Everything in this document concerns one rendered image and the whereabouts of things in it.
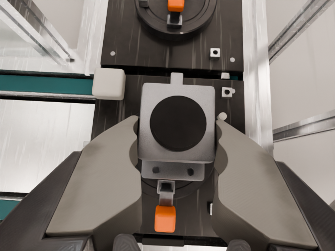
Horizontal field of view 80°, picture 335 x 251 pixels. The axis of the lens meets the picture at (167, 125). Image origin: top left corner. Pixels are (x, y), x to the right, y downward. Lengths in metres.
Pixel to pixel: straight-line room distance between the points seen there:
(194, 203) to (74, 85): 0.28
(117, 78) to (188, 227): 0.24
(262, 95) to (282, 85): 0.15
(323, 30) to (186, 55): 0.38
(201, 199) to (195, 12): 0.30
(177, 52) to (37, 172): 0.32
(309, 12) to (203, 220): 0.33
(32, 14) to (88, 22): 0.12
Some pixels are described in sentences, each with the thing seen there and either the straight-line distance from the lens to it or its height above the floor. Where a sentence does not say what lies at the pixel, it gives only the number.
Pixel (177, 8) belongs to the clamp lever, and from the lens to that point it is 0.29.
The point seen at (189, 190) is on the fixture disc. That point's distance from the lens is 0.29.
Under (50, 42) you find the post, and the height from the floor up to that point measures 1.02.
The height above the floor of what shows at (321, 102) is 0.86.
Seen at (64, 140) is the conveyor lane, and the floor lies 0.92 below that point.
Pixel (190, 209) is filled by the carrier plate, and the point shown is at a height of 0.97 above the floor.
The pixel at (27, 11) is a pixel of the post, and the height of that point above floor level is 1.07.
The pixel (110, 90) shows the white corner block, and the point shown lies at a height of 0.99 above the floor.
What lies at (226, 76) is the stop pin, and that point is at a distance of 0.36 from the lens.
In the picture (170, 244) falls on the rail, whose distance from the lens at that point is 0.33.
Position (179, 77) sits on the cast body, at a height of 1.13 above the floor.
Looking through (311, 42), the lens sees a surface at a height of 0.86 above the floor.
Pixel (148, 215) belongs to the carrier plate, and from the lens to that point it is 0.32.
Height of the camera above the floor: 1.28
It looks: 79 degrees down
